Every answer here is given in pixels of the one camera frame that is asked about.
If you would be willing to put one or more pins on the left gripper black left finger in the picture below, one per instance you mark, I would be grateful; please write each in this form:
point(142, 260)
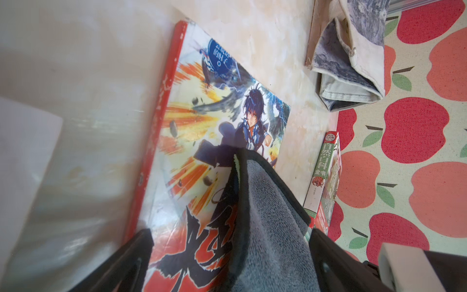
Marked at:
point(125, 270)

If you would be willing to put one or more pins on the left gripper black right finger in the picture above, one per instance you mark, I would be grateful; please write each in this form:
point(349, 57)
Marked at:
point(336, 271)

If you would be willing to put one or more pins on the red green cover book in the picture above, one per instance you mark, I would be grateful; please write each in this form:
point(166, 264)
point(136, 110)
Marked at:
point(323, 188)

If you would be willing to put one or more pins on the grey green microfibre cloth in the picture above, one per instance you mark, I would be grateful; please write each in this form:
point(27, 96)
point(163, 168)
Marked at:
point(270, 250)

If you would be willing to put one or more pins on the white book with blue vortex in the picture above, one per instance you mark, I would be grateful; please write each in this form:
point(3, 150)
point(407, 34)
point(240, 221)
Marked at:
point(28, 140)

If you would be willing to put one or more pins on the red black manga book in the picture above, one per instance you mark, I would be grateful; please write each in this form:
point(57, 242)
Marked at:
point(208, 106)

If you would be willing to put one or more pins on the cream printed canvas bag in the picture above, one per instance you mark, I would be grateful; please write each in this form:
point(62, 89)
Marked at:
point(349, 54)

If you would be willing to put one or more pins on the right rear aluminium corner post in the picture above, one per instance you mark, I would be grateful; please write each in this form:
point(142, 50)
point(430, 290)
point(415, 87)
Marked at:
point(396, 6)

